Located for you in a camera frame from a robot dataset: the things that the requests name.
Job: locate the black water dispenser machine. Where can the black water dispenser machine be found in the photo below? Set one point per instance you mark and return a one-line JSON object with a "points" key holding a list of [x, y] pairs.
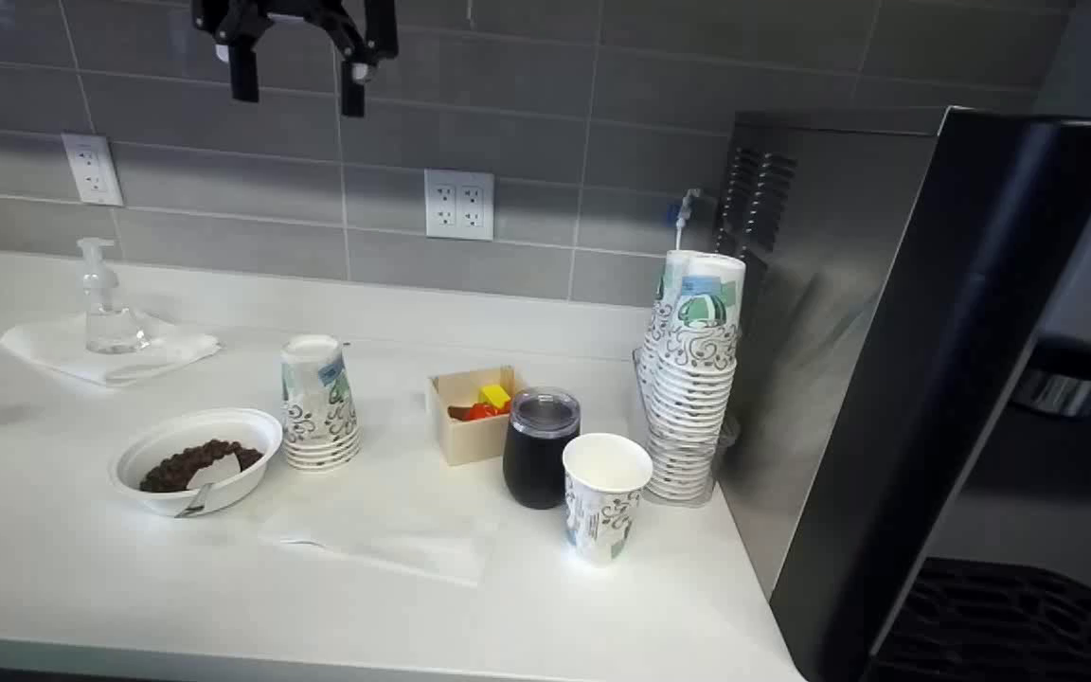
{"points": [[931, 375]]}

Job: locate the dark glass tumbler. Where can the dark glass tumbler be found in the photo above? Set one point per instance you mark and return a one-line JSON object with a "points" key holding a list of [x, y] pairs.
{"points": [[537, 438]]}

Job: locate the folded white cloth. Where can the folded white cloth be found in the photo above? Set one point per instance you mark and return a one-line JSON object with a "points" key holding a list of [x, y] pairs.
{"points": [[65, 351]]}

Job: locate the cardboard box with blocks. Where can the cardboard box with blocks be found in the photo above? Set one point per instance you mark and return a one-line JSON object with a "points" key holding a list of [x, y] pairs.
{"points": [[471, 412]]}

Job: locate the clear glass bottle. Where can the clear glass bottle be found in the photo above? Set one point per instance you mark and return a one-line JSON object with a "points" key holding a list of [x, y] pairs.
{"points": [[112, 324]]}

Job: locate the white wall outlet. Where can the white wall outlet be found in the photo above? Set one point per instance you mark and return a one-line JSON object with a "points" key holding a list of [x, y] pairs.
{"points": [[93, 167], [461, 207]]}

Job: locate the stack of paper cups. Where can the stack of paper cups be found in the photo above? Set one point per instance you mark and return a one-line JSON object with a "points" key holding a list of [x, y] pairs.
{"points": [[687, 370]]}

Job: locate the patterned paper cup upright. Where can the patterned paper cup upright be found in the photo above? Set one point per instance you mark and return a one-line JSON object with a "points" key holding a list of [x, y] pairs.
{"points": [[604, 479]]}

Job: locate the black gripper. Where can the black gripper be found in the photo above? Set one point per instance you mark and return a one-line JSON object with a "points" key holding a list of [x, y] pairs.
{"points": [[242, 25]]}

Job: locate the white bowl with coffee grounds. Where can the white bowl with coffee grounds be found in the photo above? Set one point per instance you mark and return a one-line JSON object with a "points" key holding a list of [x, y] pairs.
{"points": [[199, 462]]}

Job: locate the white wall outlet centre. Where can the white wall outlet centre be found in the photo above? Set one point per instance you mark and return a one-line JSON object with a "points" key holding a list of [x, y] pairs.
{"points": [[461, 207]]}

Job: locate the patterned paper cup near bowl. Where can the patterned paper cup near bowl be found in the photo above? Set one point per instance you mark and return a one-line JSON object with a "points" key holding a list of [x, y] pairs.
{"points": [[321, 413]]}

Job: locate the white paper napkin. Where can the white paper napkin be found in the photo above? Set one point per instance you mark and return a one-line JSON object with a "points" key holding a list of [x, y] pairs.
{"points": [[401, 518]]}

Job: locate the white wall outlet left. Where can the white wall outlet left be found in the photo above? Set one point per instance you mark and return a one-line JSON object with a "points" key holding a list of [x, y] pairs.
{"points": [[93, 167]]}

